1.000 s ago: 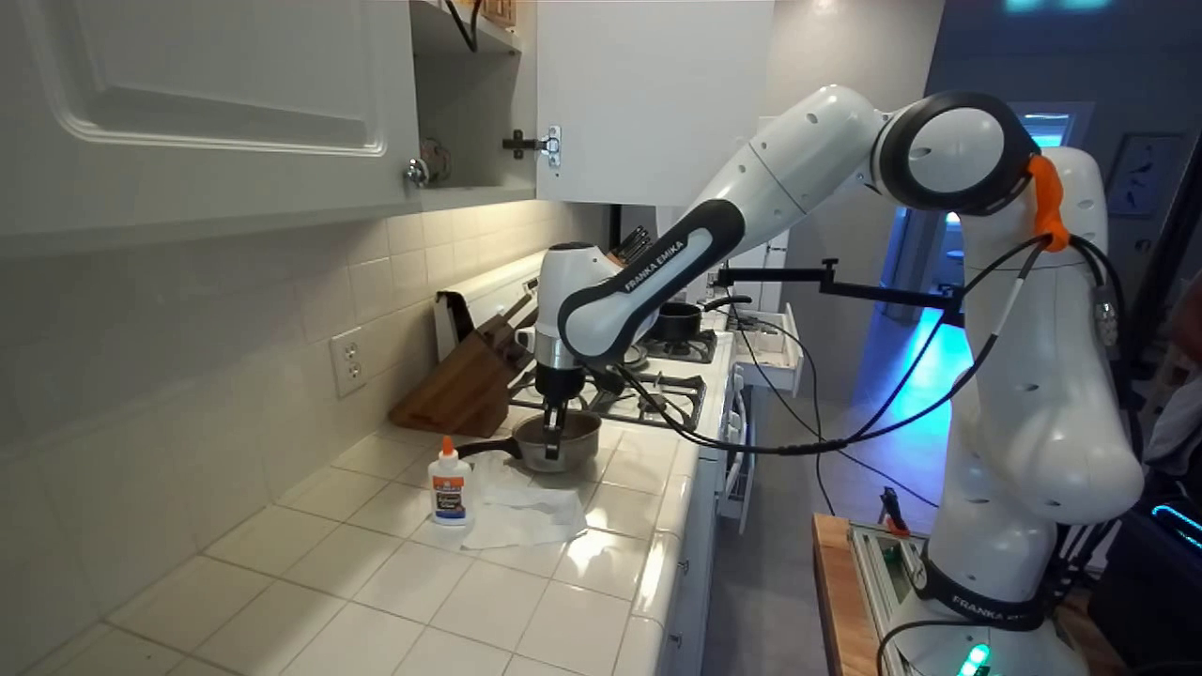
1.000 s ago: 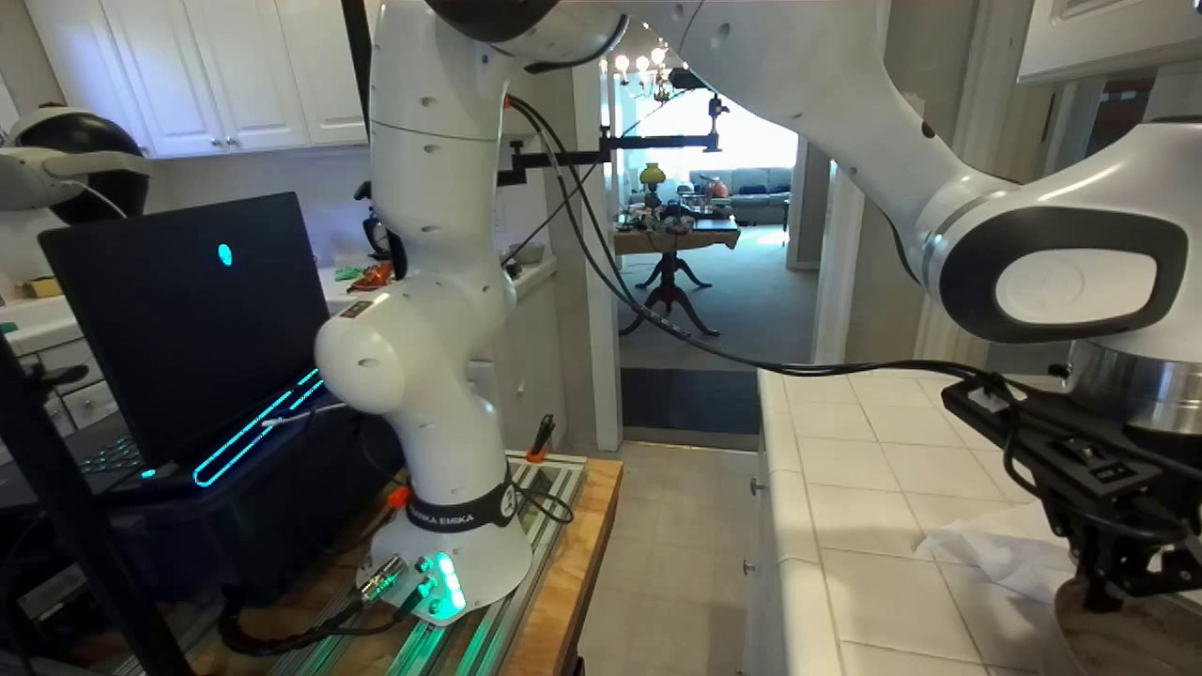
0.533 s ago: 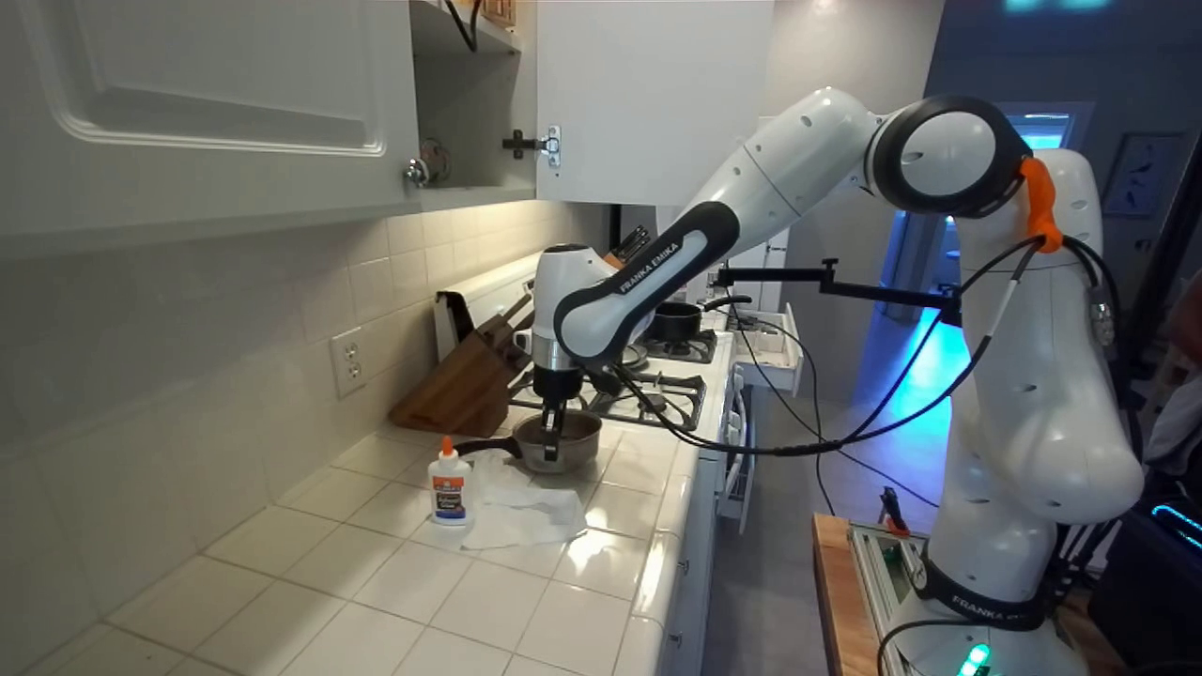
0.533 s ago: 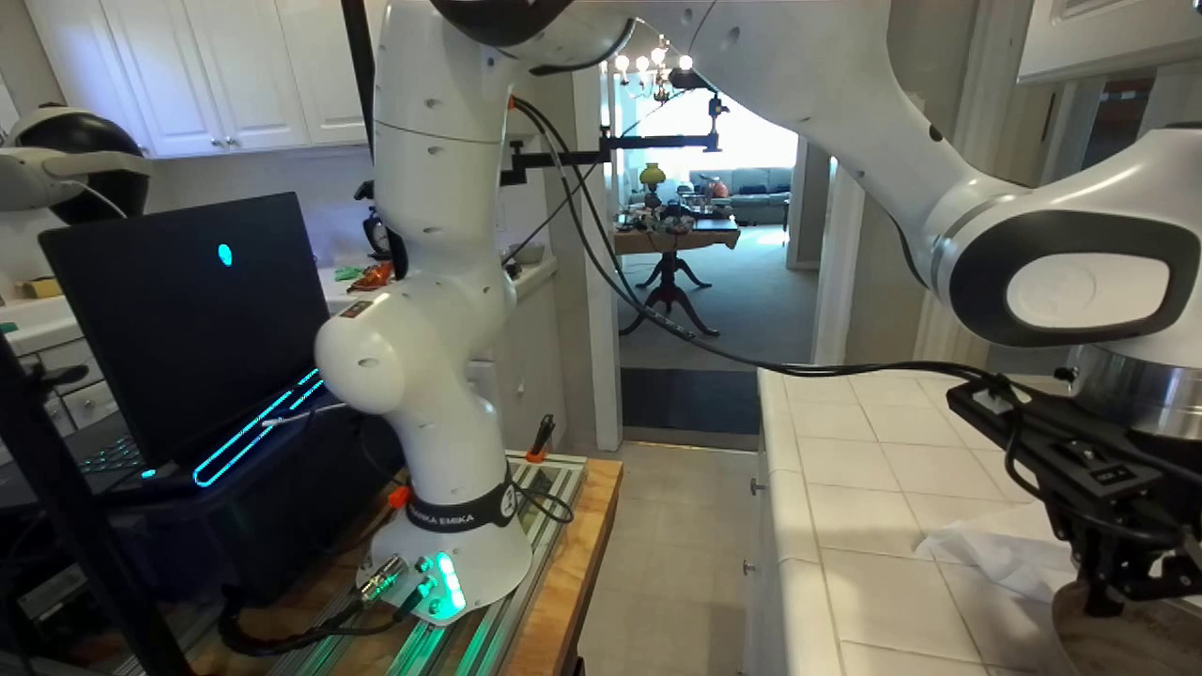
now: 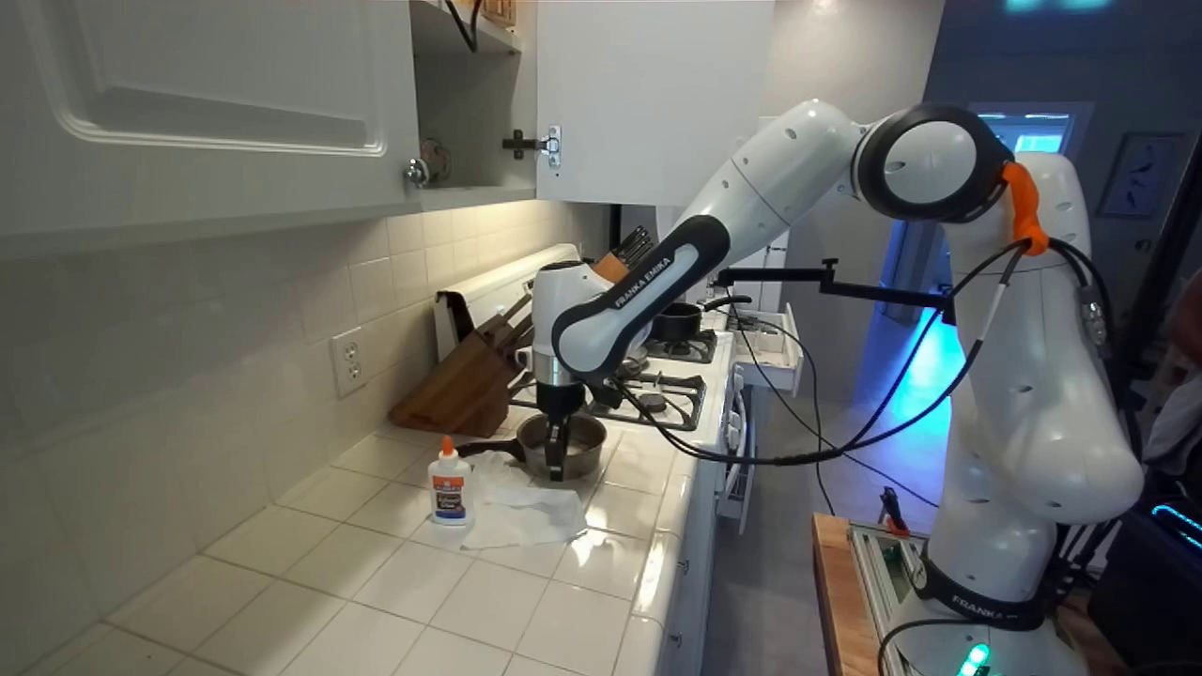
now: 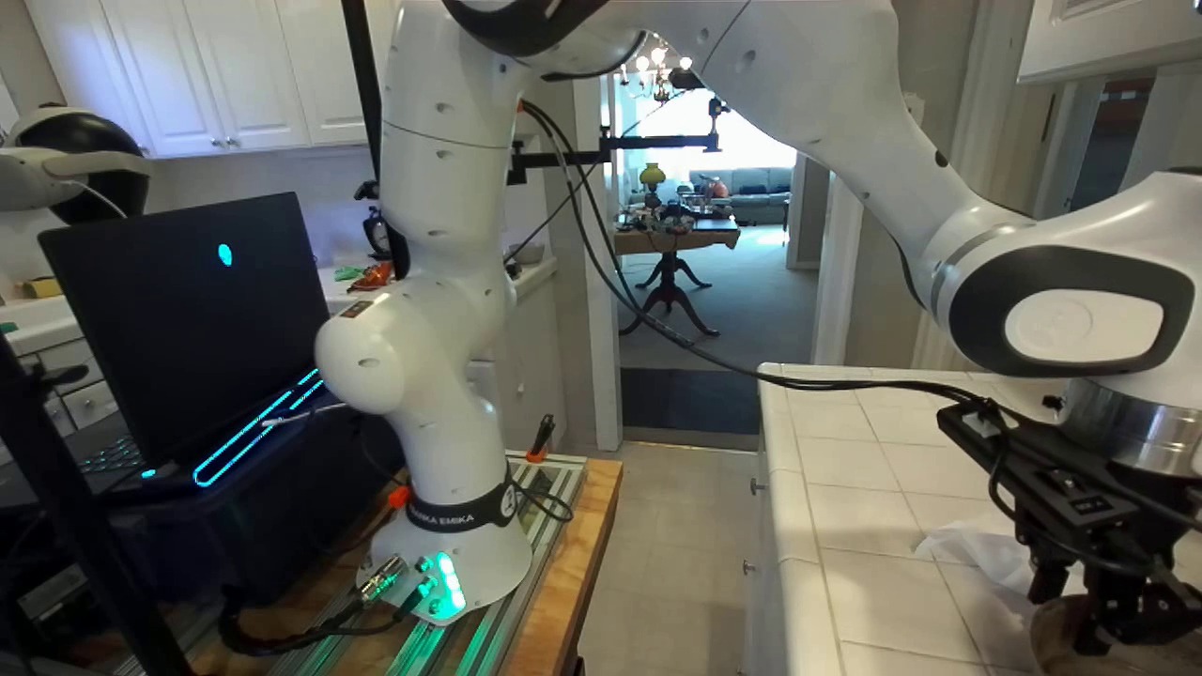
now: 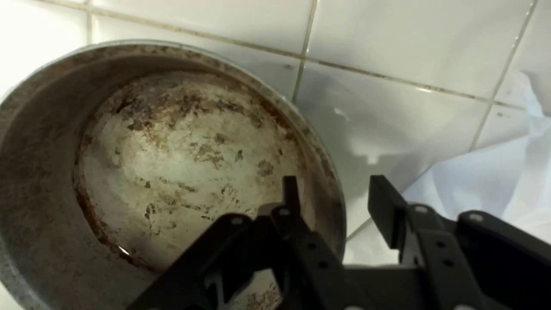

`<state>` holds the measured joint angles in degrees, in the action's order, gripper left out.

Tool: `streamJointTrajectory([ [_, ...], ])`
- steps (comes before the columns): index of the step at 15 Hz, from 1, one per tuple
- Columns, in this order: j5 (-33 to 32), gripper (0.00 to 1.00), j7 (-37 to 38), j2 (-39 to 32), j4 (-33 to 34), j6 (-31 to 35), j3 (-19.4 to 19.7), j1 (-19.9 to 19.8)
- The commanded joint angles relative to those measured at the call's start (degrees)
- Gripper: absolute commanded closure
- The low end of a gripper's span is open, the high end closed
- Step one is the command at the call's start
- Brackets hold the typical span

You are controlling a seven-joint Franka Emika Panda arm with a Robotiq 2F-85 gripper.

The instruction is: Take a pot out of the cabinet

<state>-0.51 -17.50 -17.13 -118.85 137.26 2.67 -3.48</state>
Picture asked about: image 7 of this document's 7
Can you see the worn aluminium pot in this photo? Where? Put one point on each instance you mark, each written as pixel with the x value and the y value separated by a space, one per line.
pixel 173 155

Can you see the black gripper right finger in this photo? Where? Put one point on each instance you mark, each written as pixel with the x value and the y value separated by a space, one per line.
pixel 437 246

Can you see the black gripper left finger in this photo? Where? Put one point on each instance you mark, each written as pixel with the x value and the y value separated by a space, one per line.
pixel 311 258

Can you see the white crumpled cloth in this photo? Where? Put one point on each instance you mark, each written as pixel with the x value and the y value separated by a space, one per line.
pixel 488 172

